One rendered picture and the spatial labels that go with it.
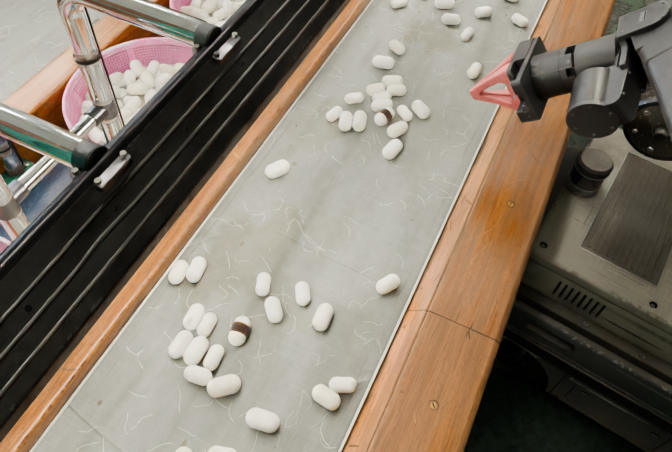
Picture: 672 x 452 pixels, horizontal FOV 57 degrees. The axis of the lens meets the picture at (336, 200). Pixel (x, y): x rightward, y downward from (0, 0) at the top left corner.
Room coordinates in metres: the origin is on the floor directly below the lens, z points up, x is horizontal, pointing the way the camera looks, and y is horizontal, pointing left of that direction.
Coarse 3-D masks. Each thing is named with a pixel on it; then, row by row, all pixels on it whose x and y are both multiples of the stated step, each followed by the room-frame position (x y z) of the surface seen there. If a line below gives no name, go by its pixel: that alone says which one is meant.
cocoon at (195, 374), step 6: (192, 366) 0.26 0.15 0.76; (198, 366) 0.26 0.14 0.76; (186, 372) 0.26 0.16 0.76; (192, 372) 0.25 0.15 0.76; (198, 372) 0.26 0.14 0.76; (204, 372) 0.26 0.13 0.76; (210, 372) 0.26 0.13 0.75; (186, 378) 0.25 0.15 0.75; (192, 378) 0.25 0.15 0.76; (198, 378) 0.25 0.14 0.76; (204, 378) 0.25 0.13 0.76; (210, 378) 0.25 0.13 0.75; (198, 384) 0.25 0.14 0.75; (204, 384) 0.25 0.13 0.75
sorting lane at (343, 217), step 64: (384, 0) 1.01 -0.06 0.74; (448, 64) 0.84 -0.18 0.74; (320, 128) 0.67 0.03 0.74; (384, 128) 0.68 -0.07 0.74; (448, 128) 0.69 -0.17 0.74; (256, 192) 0.53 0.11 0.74; (320, 192) 0.54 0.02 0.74; (384, 192) 0.55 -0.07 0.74; (448, 192) 0.56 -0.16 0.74; (192, 256) 0.42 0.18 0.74; (256, 256) 0.43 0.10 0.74; (320, 256) 0.43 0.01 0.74; (384, 256) 0.44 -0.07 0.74; (256, 320) 0.33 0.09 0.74; (384, 320) 0.35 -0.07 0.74; (128, 384) 0.24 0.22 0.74; (192, 384) 0.25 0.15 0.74; (256, 384) 0.25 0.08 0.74; (64, 448) 0.17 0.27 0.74; (128, 448) 0.17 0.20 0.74; (192, 448) 0.18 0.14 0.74; (256, 448) 0.18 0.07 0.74; (320, 448) 0.19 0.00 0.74
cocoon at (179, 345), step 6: (186, 330) 0.31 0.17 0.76; (180, 336) 0.30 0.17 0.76; (186, 336) 0.30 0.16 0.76; (192, 336) 0.30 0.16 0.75; (174, 342) 0.29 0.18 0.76; (180, 342) 0.29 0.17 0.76; (186, 342) 0.29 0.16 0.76; (168, 348) 0.28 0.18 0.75; (174, 348) 0.28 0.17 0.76; (180, 348) 0.28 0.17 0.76; (186, 348) 0.29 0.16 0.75; (174, 354) 0.28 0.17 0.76; (180, 354) 0.28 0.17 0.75
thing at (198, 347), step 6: (198, 336) 0.30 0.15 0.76; (192, 342) 0.29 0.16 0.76; (198, 342) 0.29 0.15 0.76; (204, 342) 0.29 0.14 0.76; (192, 348) 0.28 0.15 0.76; (198, 348) 0.28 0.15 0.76; (204, 348) 0.29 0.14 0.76; (186, 354) 0.28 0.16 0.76; (192, 354) 0.28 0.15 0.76; (198, 354) 0.28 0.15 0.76; (204, 354) 0.28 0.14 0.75; (186, 360) 0.27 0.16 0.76; (192, 360) 0.27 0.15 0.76; (198, 360) 0.27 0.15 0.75
